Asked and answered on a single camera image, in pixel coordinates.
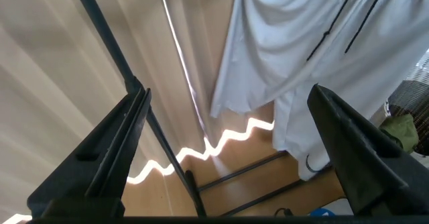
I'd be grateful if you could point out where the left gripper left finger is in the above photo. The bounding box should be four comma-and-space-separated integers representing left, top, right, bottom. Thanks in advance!
27, 87, 152, 219

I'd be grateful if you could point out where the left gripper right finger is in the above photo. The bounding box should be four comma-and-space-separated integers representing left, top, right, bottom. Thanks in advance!
307, 84, 429, 217

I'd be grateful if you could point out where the green garment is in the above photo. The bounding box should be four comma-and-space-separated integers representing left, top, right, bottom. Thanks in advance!
378, 113, 420, 154

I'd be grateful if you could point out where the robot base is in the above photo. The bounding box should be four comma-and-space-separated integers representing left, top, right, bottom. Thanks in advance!
308, 199, 355, 217

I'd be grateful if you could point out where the white laundry basket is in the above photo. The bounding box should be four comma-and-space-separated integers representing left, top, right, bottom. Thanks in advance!
369, 49, 429, 160

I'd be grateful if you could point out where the black clothes rack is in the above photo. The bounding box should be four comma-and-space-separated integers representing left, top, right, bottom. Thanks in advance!
70, 0, 334, 217

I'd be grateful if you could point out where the beige curtain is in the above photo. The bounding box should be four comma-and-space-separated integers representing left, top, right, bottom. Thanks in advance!
0, 0, 279, 217

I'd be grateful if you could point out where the black cable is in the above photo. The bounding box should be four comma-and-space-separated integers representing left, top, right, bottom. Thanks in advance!
273, 207, 295, 217

